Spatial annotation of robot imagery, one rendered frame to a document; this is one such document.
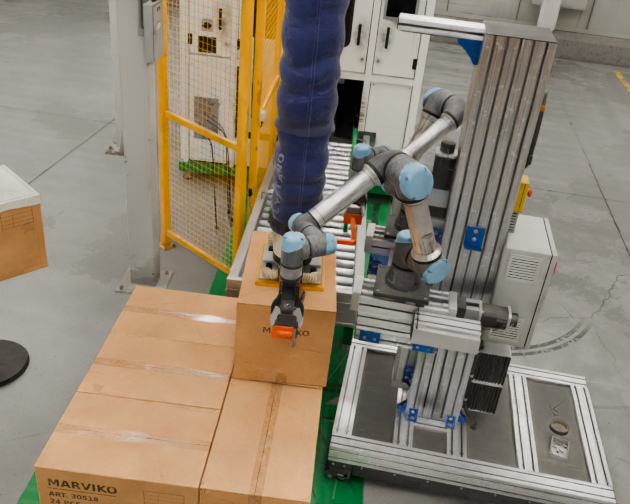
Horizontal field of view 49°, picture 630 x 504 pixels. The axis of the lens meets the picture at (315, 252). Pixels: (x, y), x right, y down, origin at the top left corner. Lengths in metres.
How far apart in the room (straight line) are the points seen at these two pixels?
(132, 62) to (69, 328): 1.56
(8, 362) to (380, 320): 2.09
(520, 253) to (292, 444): 1.17
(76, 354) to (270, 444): 1.65
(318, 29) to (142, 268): 2.43
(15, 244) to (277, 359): 1.39
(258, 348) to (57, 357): 1.50
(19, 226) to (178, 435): 1.32
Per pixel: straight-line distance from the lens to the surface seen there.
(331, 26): 2.52
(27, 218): 3.51
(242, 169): 4.07
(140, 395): 2.96
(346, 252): 3.96
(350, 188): 2.42
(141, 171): 4.17
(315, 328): 2.82
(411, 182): 2.33
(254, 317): 2.80
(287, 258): 2.27
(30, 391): 3.89
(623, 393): 4.41
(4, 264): 3.57
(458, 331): 2.77
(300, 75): 2.55
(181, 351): 3.16
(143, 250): 4.43
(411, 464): 3.23
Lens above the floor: 2.53
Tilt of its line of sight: 30 degrees down
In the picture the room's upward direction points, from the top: 6 degrees clockwise
